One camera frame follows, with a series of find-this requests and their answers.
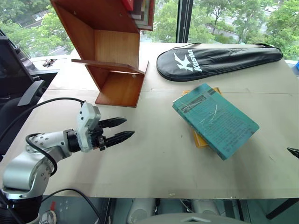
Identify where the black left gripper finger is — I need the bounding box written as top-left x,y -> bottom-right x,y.
99,117 -> 128,129
106,130 -> 135,148

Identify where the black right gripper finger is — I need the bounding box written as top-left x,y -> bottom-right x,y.
286,147 -> 299,161

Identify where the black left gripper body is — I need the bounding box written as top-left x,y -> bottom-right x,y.
88,121 -> 109,152

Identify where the brown wooden bookshelf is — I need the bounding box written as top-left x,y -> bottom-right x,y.
50,0 -> 155,108

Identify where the yellow book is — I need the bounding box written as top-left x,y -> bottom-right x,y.
182,87 -> 223,149

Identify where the large teal paperback book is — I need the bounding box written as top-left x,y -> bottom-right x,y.
172,83 -> 260,161

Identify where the grey brown book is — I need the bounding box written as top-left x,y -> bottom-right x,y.
129,0 -> 144,21

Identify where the red book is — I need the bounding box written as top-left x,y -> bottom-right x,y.
121,0 -> 136,12

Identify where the black table leg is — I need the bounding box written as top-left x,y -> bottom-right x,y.
266,198 -> 299,220

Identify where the pale grey rounded shape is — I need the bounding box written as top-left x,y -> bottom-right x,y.
191,199 -> 221,217
126,198 -> 157,224

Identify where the small bunch of keys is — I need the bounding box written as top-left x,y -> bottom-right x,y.
43,59 -> 57,69

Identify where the white grey shoe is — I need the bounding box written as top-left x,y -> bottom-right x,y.
40,209 -> 58,224

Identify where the black office chair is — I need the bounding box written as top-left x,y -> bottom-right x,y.
0,28 -> 59,156

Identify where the black Kason racket bag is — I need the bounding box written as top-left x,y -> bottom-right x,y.
156,42 -> 284,83

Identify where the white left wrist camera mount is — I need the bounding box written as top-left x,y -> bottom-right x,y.
75,101 -> 102,154

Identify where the short looped black arm cable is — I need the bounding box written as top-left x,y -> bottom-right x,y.
25,133 -> 58,176

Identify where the long black arm cable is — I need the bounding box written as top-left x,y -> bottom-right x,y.
0,97 -> 85,141

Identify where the black floor cable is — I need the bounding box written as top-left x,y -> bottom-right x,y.
41,188 -> 104,224

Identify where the black window frame post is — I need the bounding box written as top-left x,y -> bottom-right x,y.
176,0 -> 194,43

